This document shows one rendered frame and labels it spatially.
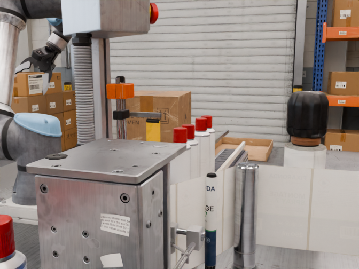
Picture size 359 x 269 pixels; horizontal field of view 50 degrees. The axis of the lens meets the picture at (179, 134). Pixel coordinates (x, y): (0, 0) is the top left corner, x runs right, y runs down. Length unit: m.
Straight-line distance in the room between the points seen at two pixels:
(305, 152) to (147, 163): 0.51
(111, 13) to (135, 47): 4.79
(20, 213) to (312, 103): 0.75
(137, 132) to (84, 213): 1.12
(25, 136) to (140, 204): 0.76
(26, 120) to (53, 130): 0.07
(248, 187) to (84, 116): 0.31
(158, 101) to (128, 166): 1.08
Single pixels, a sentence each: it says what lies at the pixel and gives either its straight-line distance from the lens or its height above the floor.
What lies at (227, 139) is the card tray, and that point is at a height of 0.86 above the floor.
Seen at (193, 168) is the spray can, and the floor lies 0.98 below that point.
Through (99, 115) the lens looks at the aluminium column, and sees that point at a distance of 0.81.
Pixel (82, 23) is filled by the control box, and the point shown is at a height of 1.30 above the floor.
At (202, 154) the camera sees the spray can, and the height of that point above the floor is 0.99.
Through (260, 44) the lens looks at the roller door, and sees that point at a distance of 5.06.
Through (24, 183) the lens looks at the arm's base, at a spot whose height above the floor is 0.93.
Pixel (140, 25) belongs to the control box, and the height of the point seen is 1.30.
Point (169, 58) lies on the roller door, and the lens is 5.28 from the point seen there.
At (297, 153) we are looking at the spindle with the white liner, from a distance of 0.82.
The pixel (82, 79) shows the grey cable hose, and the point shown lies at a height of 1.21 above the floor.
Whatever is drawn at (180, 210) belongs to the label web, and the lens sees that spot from 0.58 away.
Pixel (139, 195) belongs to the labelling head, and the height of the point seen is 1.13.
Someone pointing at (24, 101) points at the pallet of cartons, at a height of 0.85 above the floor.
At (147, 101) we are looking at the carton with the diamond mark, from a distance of 1.42.
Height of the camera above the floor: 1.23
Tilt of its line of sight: 10 degrees down
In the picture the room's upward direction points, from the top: straight up
